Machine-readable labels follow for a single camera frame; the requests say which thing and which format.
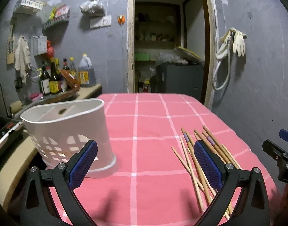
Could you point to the black cabinet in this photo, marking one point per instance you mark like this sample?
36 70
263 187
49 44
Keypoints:
179 78

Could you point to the dark vinegar bottle white label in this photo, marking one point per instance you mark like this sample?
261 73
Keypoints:
44 81

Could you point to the wall power socket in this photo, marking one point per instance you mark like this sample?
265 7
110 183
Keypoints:
99 22

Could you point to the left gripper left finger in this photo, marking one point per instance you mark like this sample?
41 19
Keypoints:
38 204

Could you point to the wooden cutting board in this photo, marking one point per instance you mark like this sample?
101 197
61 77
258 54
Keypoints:
71 81

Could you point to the white plastic utensil holder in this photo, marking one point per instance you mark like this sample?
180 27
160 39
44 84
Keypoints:
61 129

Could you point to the pink checked tablecloth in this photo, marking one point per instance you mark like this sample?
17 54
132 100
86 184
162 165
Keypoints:
151 187

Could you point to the wire wall shelf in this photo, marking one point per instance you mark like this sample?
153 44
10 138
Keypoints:
57 16

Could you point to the dark soy sauce bottle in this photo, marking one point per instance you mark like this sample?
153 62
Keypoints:
54 84

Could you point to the white rubber gloves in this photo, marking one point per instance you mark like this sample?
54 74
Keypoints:
238 44

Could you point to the hanging plastic bag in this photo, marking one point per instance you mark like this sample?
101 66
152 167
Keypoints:
93 8

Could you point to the plain wooden chopstick long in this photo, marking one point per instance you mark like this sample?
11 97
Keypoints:
193 177

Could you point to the orange wall hook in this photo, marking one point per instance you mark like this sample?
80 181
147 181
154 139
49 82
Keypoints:
121 19

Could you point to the large oil jug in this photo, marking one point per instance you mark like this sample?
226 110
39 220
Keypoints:
86 73

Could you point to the induction cooker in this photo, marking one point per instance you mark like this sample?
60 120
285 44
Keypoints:
10 131

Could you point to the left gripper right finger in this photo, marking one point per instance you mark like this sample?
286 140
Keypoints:
252 207

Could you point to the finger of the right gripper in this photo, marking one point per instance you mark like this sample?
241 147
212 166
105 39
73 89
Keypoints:
283 134

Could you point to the hanging cloth towel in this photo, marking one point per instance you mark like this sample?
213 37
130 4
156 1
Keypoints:
22 58

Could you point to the white wall basket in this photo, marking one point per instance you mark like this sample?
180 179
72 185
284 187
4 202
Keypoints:
29 7

